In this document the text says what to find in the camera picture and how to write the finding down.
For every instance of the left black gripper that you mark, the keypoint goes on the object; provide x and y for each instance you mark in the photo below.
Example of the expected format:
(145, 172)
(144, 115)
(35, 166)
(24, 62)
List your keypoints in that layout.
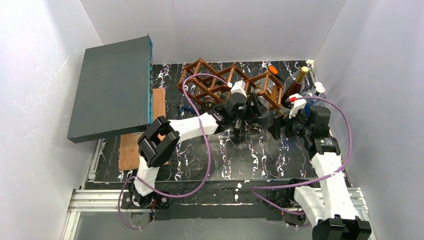
(253, 105)

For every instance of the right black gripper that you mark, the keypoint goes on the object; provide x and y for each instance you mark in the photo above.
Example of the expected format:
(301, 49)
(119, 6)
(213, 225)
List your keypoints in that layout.
(276, 124)

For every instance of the dark bottle gold cap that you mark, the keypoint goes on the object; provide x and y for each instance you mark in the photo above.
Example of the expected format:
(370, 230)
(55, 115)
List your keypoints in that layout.
(296, 87)

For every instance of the clear bottle white neck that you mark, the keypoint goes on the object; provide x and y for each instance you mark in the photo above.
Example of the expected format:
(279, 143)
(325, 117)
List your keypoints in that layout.
(317, 89)

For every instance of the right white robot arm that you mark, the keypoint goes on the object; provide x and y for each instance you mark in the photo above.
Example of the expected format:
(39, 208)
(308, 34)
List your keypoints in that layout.
(334, 216)

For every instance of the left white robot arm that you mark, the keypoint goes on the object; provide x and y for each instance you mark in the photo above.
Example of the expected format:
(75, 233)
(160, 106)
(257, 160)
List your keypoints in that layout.
(157, 144)

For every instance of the dark bottle silver cap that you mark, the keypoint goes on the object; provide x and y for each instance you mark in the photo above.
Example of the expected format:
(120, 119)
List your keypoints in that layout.
(208, 102)

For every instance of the brown wooden wine rack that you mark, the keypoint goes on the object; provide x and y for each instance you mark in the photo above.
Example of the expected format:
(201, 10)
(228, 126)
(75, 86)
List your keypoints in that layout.
(211, 83)

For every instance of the brown wooden board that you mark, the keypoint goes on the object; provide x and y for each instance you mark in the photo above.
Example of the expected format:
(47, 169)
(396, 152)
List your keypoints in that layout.
(129, 149)

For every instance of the dark grey box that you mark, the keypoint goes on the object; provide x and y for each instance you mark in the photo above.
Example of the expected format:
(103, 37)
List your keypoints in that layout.
(114, 93)

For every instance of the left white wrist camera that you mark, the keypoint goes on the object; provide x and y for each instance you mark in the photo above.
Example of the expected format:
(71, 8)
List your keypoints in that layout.
(237, 88)

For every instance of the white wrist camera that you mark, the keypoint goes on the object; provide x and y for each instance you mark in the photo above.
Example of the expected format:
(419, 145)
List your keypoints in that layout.
(297, 103)
(237, 88)

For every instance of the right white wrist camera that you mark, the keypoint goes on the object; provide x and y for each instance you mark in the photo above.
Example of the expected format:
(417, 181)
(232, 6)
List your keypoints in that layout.
(297, 103)

